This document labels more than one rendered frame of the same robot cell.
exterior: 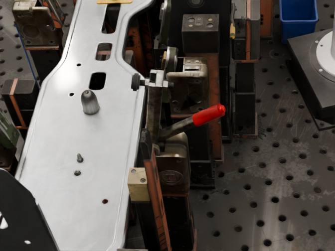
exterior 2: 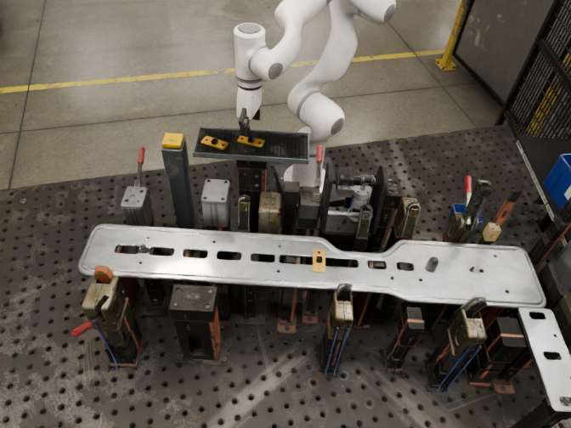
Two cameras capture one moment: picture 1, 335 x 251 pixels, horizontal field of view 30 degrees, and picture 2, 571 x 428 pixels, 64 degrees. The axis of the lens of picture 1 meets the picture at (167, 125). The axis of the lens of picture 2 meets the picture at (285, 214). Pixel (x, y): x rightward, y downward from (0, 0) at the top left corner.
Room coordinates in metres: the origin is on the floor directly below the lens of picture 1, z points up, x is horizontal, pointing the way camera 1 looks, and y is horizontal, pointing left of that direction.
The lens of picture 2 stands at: (1.46, 0.86, 2.12)
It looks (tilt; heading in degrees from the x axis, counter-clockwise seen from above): 48 degrees down; 258
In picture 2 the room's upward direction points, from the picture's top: 4 degrees clockwise
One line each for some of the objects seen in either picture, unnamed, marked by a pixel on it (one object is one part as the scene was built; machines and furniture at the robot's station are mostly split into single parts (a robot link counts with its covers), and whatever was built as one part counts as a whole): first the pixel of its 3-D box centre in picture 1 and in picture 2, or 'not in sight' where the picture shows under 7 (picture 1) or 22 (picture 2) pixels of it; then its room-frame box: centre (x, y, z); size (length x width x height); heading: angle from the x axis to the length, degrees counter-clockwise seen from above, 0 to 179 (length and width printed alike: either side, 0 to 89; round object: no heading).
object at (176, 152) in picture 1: (175, 198); (448, 251); (0.68, 0.01, 0.88); 0.07 x 0.06 x 0.35; 79
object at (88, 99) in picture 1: (89, 102); (432, 264); (0.84, 0.14, 1.02); 0.03 x 0.03 x 0.07
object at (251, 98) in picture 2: not in sight; (250, 95); (1.34, -0.31, 1.33); 0.10 x 0.07 x 0.11; 64
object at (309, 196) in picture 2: not in sight; (305, 233); (1.17, -0.12, 0.89); 0.13 x 0.11 x 0.38; 79
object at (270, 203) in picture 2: not in sight; (268, 239); (1.30, -0.11, 0.89); 0.13 x 0.11 x 0.38; 79
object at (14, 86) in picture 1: (35, 131); (403, 342); (0.94, 0.30, 0.84); 0.11 x 0.08 x 0.29; 79
